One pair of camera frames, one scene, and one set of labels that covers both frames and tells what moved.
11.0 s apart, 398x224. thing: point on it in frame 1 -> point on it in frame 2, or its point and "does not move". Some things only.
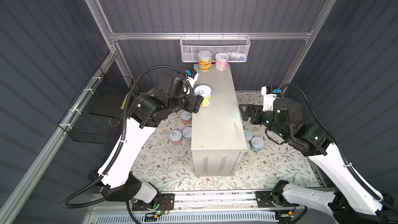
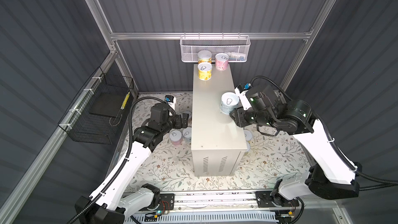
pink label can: [175, 137] does not move
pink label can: [222, 61] does not move
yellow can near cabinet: [248, 135] does not move
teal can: [257, 143] -> [229, 101]
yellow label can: [204, 91] -> [204, 71]
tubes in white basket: [236, 57] does not move
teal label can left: [187, 134] does not move
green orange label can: [204, 60] does not move
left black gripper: [194, 103] -> [178, 124]
